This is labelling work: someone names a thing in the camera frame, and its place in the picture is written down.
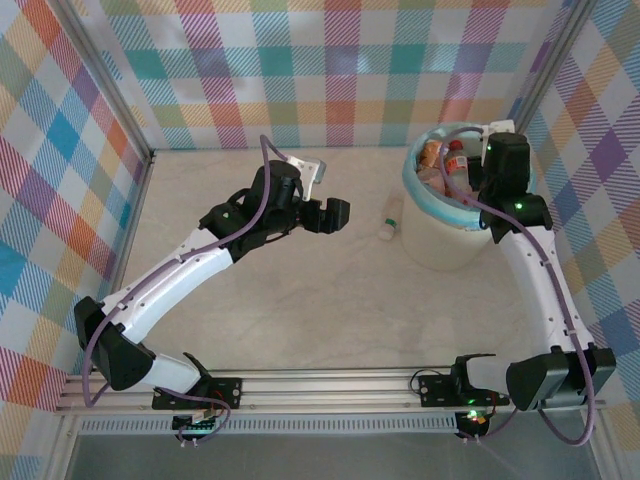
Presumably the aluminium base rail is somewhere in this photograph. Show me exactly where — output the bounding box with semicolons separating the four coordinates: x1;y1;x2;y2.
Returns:
54;367;609;416

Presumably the slotted grey cable duct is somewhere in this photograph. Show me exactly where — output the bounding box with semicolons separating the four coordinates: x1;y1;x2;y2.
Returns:
79;417;464;435

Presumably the right control board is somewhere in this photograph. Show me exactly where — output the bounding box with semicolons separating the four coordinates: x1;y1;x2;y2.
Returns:
454;409;489;440

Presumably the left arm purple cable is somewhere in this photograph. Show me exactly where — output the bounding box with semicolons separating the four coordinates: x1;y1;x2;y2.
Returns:
82;133;301;410

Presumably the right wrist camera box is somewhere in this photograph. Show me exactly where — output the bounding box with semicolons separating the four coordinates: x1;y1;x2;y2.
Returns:
481;118;516;139

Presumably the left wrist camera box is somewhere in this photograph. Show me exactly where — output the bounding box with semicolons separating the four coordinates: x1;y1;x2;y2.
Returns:
286;153;328;200

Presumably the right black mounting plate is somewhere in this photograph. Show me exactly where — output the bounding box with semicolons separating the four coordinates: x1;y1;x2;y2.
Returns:
417;369;511;409

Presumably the control board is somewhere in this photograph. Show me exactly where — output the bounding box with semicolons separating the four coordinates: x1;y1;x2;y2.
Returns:
454;409;489;440
172;407;221;441

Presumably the black mounting plate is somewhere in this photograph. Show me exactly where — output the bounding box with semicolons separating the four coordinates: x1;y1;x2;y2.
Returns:
152;377;244;410
417;369;511;409

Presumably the red cap bottle red-gold label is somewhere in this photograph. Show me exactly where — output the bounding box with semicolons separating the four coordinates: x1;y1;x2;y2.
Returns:
442;140;474;201

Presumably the white plastic waste bin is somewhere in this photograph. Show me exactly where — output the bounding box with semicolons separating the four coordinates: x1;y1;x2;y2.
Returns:
401;122;540;273

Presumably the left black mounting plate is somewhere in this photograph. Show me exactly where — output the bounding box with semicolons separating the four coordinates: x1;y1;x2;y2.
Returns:
152;377;244;410

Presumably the light blue bin liner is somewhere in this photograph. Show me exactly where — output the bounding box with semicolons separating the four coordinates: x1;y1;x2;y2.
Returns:
402;122;540;232

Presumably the orange label bottle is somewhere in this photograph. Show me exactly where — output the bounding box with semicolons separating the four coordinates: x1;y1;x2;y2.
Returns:
418;139;445;167

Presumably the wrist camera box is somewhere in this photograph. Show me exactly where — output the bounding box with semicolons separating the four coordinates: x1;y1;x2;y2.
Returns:
481;118;516;139
286;153;328;200

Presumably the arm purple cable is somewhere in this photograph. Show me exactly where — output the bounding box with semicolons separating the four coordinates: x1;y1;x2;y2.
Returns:
438;124;597;447
82;133;301;410

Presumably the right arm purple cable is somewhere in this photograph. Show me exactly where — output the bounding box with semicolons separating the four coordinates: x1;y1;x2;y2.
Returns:
438;124;597;447

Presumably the clear bottle cream green label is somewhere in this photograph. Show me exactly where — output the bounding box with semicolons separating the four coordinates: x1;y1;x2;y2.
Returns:
378;193;405;242

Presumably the left control board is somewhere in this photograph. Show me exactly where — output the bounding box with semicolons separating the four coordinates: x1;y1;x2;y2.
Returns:
172;407;221;441

